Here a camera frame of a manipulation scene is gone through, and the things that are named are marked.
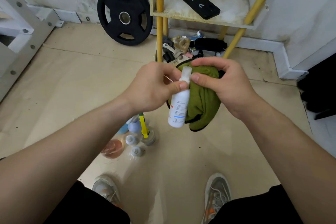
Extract black shorts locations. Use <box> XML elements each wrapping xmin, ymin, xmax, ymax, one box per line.
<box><xmin>43</xmin><ymin>180</ymin><xmax>305</xmax><ymax>224</ymax></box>

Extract tan fuzzy glove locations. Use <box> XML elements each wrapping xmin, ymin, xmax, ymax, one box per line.
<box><xmin>171</xmin><ymin>35</ymin><xmax>191</xmax><ymax>53</ymax></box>

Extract person's grey shoe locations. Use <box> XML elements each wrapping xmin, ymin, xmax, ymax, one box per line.
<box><xmin>91</xmin><ymin>175</ymin><xmax>123</xmax><ymax>209</ymax></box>
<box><xmin>201</xmin><ymin>173</ymin><xmax>232</xmax><ymax>224</ymax></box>

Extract pale blue bottle white sprayer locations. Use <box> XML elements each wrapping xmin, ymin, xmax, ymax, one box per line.
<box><xmin>126</xmin><ymin>114</ymin><xmax>142</xmax><ymax>134</ymax></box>

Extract black phone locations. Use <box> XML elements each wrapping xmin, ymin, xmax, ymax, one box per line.
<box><xmin>180</xmin><ymin>0</ymin><xmax>221</xmax><ymax>20</ymax></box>

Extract black clip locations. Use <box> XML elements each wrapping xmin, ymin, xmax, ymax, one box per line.
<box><xmin>162</xmin><ymin>51</ymin><xmax>176</xmax><ymax>64</ymax></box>

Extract person's left forearm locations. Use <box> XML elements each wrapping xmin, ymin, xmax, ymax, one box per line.
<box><xmin>0</xmin><ymin>95</ymin><xmax>137</xmax><ymax>224</ymax></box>

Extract person's right hand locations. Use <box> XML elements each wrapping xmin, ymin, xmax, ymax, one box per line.
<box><xmin>190</xmin><ymin>56</ymin><xmax>260</xmax><ymax>121</ymax></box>

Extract blue spray bottle pink trigger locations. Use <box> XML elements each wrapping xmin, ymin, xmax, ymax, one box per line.
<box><xmin>116</xmin><ymin>122</ymin><xmax>130</xmax><ymax>135</ymax></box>

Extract orange spray bottle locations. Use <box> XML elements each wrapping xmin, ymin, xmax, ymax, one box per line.
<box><xmin>100</xmin><ymin>139</ymin><xmax>124</xmax><ymax>160</ymax></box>

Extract small white bottle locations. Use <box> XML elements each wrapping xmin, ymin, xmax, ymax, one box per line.
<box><xmin>167</xmin><ymin>65</ymin><xmax>194</xmax><ymax>129</ymax></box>
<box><xmin>129</xmin><ymin>146</ymin><xmax>145</xmax><ymax>158</ymax></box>
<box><xmin>125</xmin><ymin>134</ymin><xmax>139</xmax><ymax>146</ymax></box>

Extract person's right grey shoe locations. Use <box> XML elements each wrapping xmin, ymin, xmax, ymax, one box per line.
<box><xmin>201</xmin><ymin>173</ymin><xmax>232</xmax><ymax>224</ymax></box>

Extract white shelf yellow poles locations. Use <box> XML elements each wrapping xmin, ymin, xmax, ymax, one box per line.
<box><xmin>149</xmin><ymin>0</ymin><xmax>287</xmax><ymax>63</ymax></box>

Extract blue white packet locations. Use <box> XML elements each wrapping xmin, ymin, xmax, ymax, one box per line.
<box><xmin>187</xmin><ymin>30</ymin><xmax>204</xmax><ymax>41</ymax></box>

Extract white plastic scoop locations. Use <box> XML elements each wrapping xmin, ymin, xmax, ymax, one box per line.
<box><xmin>162</xmin><ymin>42</ymin><xmax>182</xmax><ymax>58</ymax></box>

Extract white metal rack frame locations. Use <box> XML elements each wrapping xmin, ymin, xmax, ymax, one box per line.
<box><xmin>0</xmin><ymin>0</ymin><xmax>65</xmax><ymax>104</ymax></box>

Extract black weight plate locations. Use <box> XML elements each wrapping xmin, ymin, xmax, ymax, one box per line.
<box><xmin>97</xmin><ymin>0</ymin><xmax>154</xmax><ymax>46</ymax></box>

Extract person's left hand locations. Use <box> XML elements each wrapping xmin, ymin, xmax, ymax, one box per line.
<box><xmin>122</xmin><ymin>61</ymin><xmax>189</xmax><ymax>114</ymax></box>

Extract person's right forearm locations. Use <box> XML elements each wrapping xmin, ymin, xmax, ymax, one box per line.
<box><xmin>240</xmin><ymin>99</ymin><xmax>336</xmax><ymax>224</ymax></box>

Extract person's left grey shoe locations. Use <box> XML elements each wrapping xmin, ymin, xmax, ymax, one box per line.
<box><xmin>91</xmin><ymin>175</ymin><xmax>123</xmax><ymax>209</ymax></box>

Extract green microfibre cloth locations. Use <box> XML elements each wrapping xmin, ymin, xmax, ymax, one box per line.
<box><xmin>166</xmin><ymin>59</ymin><xmax>226</xmax><ymax>132</ymax></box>

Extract clear bottle yellow green sprayer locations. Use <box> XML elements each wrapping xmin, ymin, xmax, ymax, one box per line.
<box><xmin>138</xmin><ymin>112</ymin><xmax>156</xmax><ymax>146</ymax></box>

